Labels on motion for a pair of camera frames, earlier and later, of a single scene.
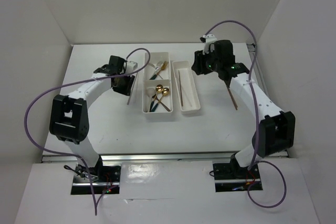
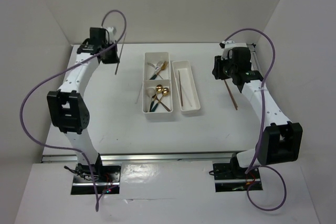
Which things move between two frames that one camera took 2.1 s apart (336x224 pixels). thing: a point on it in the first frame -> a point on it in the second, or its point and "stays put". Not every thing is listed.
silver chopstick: x=135 y=84 -> x=138 y=94
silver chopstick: x=132 y=88 -> x=121 y=54
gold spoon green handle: x=158 y=89 stays put
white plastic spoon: x=150 y=93 stays put
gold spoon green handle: x=165 y=92 stays put
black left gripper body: x=124 y=85 -> x=111 y=55
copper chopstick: x=232 y=98 stays put
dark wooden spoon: x=155 y=96 stays put
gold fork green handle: x=163 y=67 stays put
